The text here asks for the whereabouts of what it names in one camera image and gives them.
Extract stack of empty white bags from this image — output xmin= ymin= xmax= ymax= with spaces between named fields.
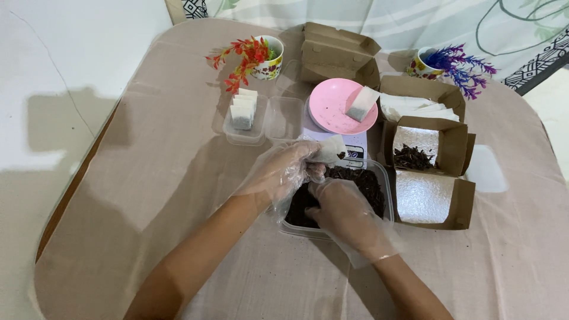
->
xmin=380 ymin=93 xmax=461 ymax=123

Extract beige tablecloth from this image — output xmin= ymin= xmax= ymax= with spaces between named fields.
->
xmin=33 ymin=18 xmax=569 ymax=320

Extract person's right hand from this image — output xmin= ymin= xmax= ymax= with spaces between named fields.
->
xmin=304 ymin=178 xmax=401 ymax=267

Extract foil-lined brown cardboard box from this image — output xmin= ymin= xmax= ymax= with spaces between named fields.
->
xmin=378 ymin=116 xmax=477 ymax=231

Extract clear plastic lid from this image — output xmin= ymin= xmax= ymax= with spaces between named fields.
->
xmin=275 ymin=59 xmax=308 ymax=97

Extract person's left hand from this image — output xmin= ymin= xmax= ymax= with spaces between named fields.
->
xmin=235 ymin=140 xmax=328 ymax=223

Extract closed brown cardboard box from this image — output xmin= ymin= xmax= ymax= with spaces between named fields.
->
xmin=300 ymin=22 xmax=382 ymax=89

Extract brown cardboard box of bags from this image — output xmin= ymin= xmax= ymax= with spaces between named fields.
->
xmin=378 ymin=75 xmax=466 ymax=123

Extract white digital kitchen scale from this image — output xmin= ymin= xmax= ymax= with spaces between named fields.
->
xmin=303 ymin=95 xmax=370 ymax=169

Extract floral mug with red plant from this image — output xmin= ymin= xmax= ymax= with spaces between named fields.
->
xmin=249 ymin=35 xmax=285 ymax=81

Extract empty clear plastic container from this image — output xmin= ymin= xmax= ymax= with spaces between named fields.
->
xmin=266 ymin=95 xmax=306 ymax=144

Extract pink plastic plate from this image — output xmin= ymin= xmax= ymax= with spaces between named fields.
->
xmin=309 ymin=78 xmax=379 ymax=135

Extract floral mug with purple plant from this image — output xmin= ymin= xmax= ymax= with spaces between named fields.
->
xmin=406 ymin=46 xmax=445 ymax=81

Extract large clear plastic tea container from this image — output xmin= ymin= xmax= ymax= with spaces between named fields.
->
xmin=279 ymin=157 xmax=395 ymax=241

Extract patterned white fabric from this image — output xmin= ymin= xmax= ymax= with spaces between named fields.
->
xmin=164 ymin=0 xmax=569 ymax=97

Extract red artificial plant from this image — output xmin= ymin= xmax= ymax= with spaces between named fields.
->
xmin=205 ymin=36 xmax=277 ymax=95

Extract part-filled white tea bag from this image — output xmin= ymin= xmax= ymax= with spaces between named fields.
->
xmin=345 ymin=86 xmax=381 ymax=123

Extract small clear plastic container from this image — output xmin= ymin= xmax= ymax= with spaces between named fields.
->
xmin=222 ymin=92 xmax=270 ymax=146

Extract purple artificial plant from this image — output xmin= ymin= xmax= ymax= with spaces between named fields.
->
xmin=423 ymin=43 xmax=498 ymax=100

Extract dark loose tea leaves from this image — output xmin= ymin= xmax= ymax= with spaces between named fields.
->
xmin=284 ymin=166 xmax=386 ymax=229

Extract small heap of tea leaves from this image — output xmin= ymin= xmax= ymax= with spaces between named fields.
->
xmin=393 ymin=143 xmax=437 ymax=172

